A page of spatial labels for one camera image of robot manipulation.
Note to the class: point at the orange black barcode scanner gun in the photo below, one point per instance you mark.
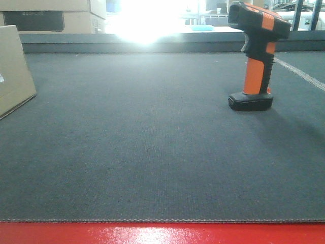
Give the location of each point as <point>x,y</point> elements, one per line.
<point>262,29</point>

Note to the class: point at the cardboard package with label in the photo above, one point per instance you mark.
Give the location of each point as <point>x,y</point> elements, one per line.
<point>17,85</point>

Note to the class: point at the large stacked cardboard box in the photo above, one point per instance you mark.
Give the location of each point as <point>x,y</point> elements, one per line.
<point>54,16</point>

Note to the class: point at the dark grey conveyor belt mat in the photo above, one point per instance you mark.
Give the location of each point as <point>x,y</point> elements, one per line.
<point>150,137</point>

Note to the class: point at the blue tray in background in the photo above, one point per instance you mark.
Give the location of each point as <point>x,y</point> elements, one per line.
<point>201,28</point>

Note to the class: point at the grey metal back rail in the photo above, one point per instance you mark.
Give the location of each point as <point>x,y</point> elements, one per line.
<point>110,43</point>

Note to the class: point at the red metal table frame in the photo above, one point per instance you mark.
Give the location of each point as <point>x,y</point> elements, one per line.
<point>160,233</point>

